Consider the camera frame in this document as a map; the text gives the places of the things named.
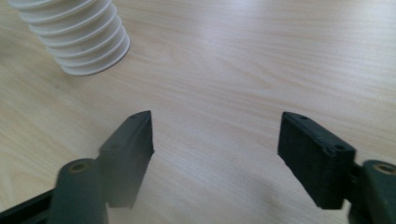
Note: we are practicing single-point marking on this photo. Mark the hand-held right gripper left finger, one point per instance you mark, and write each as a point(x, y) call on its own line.
point(127, 161)

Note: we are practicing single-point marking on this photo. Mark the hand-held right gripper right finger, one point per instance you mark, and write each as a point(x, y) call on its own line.
point(314, 158)

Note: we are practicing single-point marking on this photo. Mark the stack of white paper cups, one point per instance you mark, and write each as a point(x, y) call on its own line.
point(79, 34)

